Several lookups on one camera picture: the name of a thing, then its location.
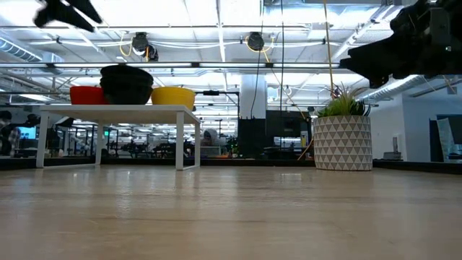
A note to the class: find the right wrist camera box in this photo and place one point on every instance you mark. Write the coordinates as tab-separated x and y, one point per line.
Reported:
440	25

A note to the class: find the computer monitor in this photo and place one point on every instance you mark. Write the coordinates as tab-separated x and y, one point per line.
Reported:
27	132

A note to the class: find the black aluminium table frame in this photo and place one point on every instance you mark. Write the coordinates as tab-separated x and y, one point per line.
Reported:
252	162

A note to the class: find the yellow plastic mini bowl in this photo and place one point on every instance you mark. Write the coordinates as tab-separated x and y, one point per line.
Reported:
173	96

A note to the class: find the black floral pattern bowl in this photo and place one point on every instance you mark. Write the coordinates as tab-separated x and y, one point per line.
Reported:
128	95
126	74

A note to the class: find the person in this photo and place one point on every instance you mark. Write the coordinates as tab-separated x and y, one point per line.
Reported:
9	133

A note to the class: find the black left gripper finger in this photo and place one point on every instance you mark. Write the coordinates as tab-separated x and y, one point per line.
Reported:
76	21
86	11

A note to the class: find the red plastic mini bowl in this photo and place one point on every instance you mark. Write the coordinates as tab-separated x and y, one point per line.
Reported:
86	95

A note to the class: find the white metal shelf rack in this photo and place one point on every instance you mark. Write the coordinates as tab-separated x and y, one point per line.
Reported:
108	110

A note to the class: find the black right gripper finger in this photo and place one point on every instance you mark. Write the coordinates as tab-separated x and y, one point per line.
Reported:
411	18
375	63

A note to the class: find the potted succulent, patterned pot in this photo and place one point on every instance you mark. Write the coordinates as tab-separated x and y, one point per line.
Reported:
343	144

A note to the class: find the black cabinet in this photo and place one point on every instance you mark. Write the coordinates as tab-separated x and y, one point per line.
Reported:
288	130

